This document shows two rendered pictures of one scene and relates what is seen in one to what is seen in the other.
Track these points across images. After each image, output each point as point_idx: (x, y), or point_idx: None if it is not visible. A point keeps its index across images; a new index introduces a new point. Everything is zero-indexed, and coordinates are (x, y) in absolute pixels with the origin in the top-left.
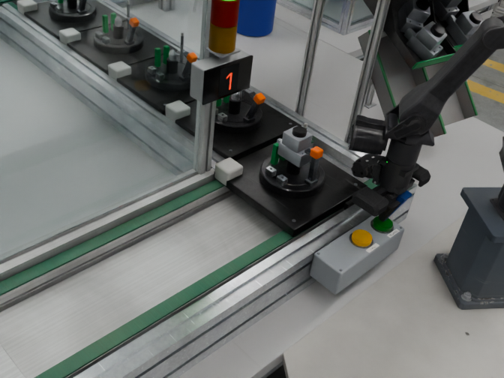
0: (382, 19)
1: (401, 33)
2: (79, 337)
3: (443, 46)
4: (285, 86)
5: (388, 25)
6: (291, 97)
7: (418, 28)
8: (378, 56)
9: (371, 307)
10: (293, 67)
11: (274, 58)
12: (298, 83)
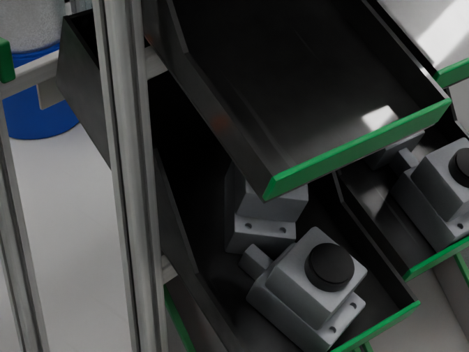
0: (144, 242)
1: (232, 258)
2: None
3: (377, 273)
4: (75, 281)
5: (174, 249)
6: (82, 314)
7: (282, 242)
8: (178, 326)
9: None
10: (108, 217)
11: (69, 194)
12: (109, 266)
